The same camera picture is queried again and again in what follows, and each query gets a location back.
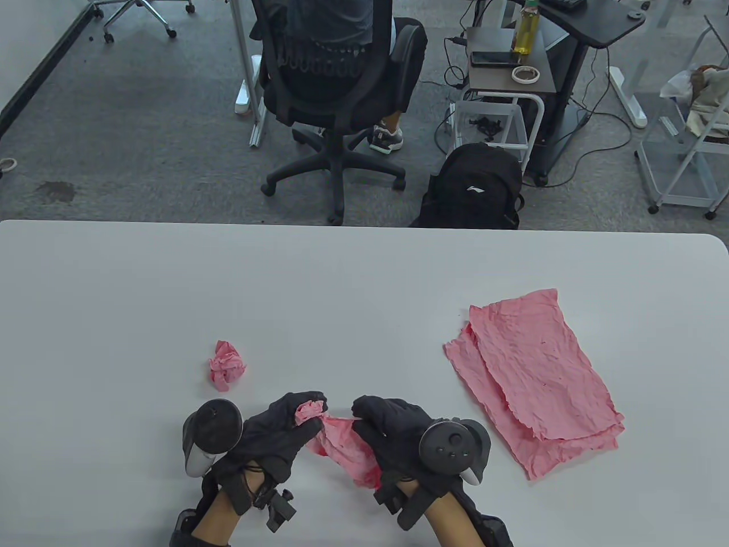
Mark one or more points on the person's right hand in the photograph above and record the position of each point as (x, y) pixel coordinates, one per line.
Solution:
(393, 433)

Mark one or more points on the person's left hand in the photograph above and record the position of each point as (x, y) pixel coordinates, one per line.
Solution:
(267, 433)

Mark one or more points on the person's left forearm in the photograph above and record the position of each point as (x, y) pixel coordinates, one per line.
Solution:
(219, 513)

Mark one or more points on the person's right forearm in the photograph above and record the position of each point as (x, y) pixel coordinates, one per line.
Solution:
(450, 518)

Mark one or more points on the black white handheld controller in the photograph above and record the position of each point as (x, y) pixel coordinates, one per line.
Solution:
(211, 427)
(453, 447)

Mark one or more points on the black backpack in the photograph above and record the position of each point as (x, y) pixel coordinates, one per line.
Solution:
(472, 188)

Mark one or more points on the small black gadget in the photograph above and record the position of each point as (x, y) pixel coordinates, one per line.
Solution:
(487, 128)

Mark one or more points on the black mesh office chair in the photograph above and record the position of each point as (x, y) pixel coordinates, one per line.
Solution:
(330, 108)

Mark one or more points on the white tape roll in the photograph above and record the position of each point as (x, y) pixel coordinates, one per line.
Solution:
(527, 82)
(13, 163)

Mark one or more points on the white wheeled rack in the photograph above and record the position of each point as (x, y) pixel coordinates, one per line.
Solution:
(686, 182)

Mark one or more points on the black phone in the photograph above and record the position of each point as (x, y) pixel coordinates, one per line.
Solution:
(492, 58)

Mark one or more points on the white desk leg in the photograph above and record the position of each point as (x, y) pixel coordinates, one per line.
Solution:
(242, 45)

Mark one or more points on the white desk foot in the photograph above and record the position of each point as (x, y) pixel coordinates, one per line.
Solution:
(626, 97)

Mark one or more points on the yellow drink bottle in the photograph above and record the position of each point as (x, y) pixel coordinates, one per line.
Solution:
(525, 34)

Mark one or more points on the swivel chair with chrome base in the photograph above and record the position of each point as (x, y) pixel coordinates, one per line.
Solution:
(151, 11)

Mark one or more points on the white plastic bag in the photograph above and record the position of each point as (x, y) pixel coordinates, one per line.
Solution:
(678, 82)

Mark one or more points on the beige cloth bundle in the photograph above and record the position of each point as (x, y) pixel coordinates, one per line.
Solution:
(709, 108)

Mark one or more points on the black standing desk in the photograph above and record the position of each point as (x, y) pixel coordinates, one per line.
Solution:
(603, 25)

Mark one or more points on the black keyboard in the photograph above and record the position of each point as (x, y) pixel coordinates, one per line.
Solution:
(566, 4)

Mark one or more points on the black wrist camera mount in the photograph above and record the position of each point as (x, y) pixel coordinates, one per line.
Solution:
(279, 507)
(410, 504)

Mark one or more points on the grey side table white frame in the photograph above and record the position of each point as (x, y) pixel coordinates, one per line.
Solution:
(490, 40)

